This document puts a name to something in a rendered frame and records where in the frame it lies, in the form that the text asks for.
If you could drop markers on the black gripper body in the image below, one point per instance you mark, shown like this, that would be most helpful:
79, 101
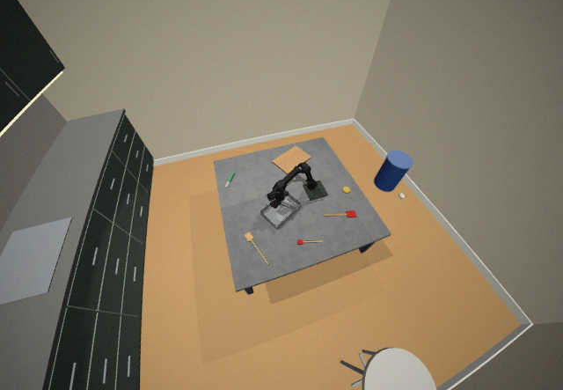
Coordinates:
275, 203

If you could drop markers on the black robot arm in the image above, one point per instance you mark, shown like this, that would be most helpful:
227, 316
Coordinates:
281, 184

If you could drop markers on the light brown wooden board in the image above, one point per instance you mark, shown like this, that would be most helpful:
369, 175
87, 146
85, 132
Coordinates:
291, 158

